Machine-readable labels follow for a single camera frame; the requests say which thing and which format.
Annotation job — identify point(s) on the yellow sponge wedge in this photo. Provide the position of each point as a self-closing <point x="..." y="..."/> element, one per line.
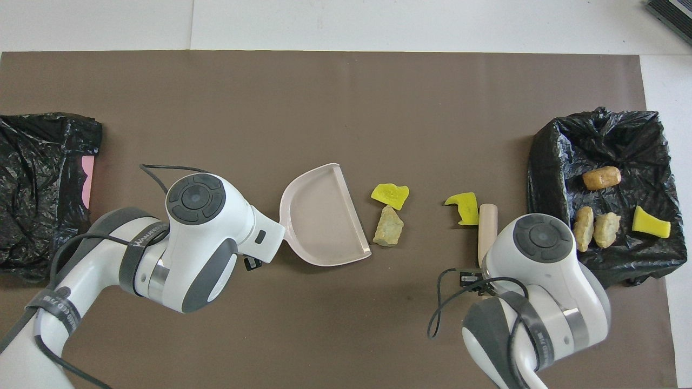
<point x="389" y="194"/>

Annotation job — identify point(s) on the black ribbed device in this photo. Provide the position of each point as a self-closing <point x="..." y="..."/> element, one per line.
<point x="673" y="13"/>

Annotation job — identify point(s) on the beige brush black bristles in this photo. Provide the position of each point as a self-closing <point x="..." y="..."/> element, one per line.
<point x="487" y="232"/>

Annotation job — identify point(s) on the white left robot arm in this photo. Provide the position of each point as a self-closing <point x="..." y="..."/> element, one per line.
<point x="200" y="248"/>

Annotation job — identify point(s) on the brown bread roll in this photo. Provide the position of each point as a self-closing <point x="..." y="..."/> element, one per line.
<point x="601" y="178"/>

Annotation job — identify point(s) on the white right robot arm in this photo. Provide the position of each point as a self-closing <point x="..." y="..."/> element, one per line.
<point x="540" y="270"/>

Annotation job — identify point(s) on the brown paper mat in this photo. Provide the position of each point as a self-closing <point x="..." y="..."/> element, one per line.
<point x="324" y="108"/>

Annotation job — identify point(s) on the black trash bag bin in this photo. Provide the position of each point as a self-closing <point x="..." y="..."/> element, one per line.
<point x="605" y="140"/>

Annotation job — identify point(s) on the beige plastic dustpan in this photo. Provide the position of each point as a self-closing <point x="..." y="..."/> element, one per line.
<point x="319" y="216"/>

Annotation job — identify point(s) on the beige dumpling shaped chunk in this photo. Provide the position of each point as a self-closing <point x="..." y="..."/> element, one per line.
<point x="606" y="229"/>

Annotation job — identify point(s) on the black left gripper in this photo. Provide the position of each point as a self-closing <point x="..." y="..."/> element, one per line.
<point x="252" y="263"/>

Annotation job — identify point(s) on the black trash bag over pink bin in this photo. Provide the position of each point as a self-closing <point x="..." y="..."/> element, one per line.
<point x="38" y="205"/>

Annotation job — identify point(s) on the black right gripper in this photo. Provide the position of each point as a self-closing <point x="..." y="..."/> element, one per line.
<point x="469" y="280"/>

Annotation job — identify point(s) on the pink bin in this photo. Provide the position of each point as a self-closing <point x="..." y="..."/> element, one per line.
<point x="89" y="183"/>

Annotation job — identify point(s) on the striped croissant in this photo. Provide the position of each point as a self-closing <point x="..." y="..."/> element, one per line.
<point x="583" y="229"/>

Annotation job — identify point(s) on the notched yellow sponge piece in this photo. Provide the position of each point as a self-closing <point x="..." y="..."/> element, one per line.
<point x="466" y="208"/>

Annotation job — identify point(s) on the flared yellow sponge piece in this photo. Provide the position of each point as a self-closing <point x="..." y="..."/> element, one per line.
<point x="649" y="221"/>

